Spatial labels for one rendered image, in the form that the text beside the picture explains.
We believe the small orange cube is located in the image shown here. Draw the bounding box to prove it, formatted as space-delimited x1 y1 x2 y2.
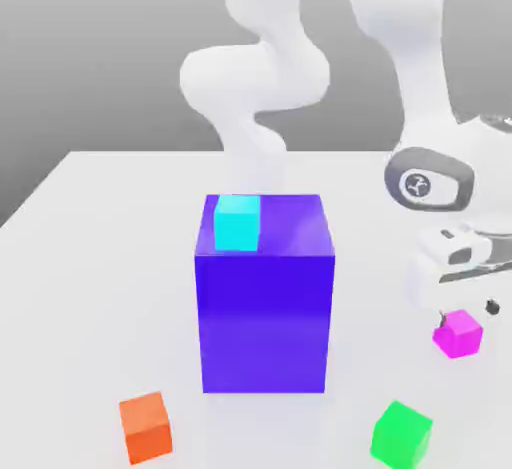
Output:
118 390 174 467

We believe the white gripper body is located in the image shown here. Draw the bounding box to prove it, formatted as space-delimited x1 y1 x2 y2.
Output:
406 251 512 315

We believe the small cyan cube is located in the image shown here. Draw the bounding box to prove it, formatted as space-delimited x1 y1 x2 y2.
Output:
213 193 262 253

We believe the small green cube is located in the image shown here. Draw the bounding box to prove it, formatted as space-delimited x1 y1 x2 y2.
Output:
369 399 434 469

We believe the small magenta cube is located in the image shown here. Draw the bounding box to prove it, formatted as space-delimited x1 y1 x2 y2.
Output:
432 308 485 360

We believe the large purple box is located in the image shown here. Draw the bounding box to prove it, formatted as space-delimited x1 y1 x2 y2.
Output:
194 193 336 395

